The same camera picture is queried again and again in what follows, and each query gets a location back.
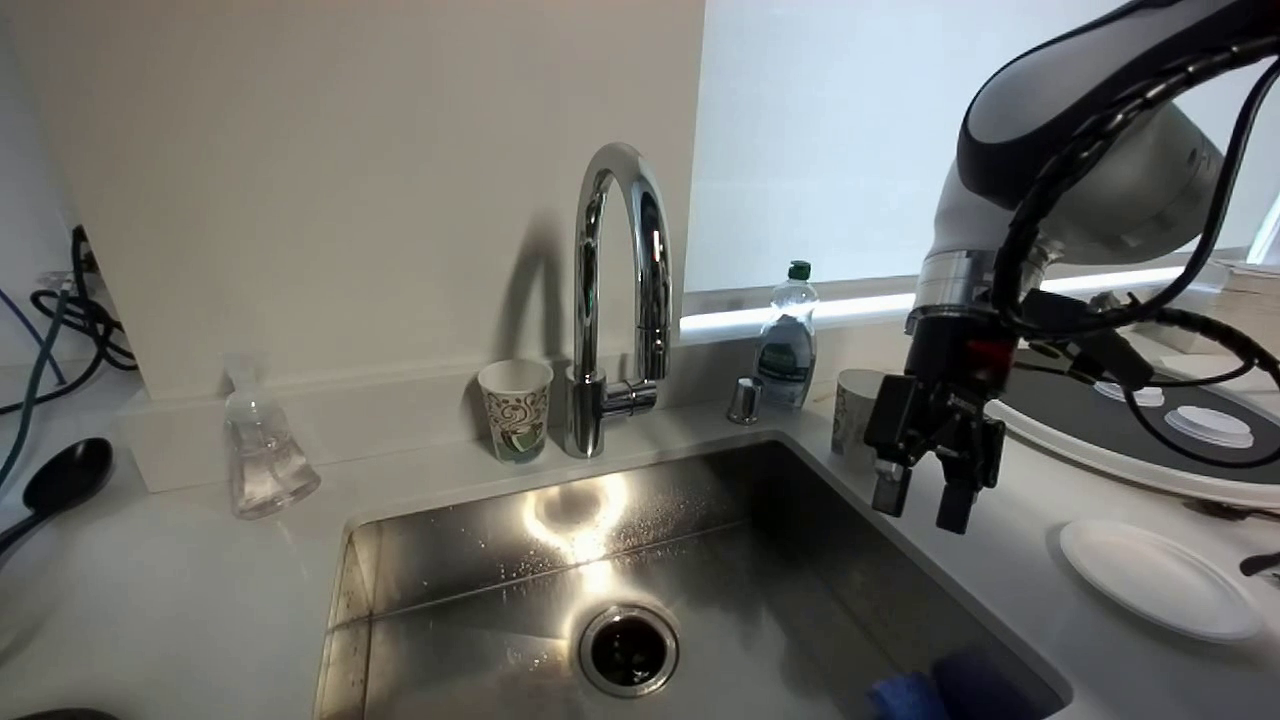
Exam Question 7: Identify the small chrome sink button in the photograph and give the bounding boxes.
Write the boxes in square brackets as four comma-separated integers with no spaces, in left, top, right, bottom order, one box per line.
[721,376,766,427]

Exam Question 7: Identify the black ladle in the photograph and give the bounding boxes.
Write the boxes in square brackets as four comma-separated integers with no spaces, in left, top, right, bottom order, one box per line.
[0,435,117,558]

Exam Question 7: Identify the small white round lid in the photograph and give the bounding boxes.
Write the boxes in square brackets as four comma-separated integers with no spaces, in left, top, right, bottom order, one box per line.
[1165,401,1257,455]
[1091,376,1153,411]

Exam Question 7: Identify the chrome gooseneck faucet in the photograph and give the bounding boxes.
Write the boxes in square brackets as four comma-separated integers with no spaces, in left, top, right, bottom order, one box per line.
[549,141,675,463]

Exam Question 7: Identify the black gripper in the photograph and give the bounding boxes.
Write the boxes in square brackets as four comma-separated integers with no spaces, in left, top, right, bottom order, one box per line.
[858,306,1018,539]

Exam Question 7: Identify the stainless steel sink basin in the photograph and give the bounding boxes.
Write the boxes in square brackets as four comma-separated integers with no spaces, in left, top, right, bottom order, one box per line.
[310,432,1076,720]

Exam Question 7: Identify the clear soap dispenser bottle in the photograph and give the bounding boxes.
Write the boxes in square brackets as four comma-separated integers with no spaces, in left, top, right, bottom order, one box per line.
[217,351,325,520]

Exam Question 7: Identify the white window blind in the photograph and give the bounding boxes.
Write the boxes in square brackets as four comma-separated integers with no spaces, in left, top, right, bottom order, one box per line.
[679,0,1280,299]

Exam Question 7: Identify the white plate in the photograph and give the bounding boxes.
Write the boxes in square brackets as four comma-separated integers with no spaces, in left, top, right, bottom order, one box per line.
[1057,516,1262,653]

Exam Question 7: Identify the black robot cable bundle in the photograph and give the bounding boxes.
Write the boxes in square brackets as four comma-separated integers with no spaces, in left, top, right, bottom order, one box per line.
[991,51,1280,472]

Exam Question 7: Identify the black wall cables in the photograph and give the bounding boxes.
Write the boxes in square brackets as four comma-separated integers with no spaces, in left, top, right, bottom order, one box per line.
[29,224,141,405]

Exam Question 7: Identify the patterned paper cup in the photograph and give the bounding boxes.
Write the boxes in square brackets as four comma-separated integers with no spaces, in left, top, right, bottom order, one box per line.
[473,357,557,469]
[828,364,922,459]

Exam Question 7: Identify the blue sponge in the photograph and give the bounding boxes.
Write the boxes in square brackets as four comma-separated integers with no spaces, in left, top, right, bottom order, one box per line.
[857,650,1057,720]

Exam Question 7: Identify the black sink drain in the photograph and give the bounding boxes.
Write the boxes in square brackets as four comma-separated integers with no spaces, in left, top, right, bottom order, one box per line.
[572,597,683,701]

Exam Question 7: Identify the green-capped dish soap bottle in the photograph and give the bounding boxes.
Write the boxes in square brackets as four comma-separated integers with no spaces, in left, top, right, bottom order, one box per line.
[749,255,823,415]

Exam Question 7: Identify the round white-rimmed grey tray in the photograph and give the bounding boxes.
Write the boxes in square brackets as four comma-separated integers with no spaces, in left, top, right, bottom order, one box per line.
[983,357,1280,516]

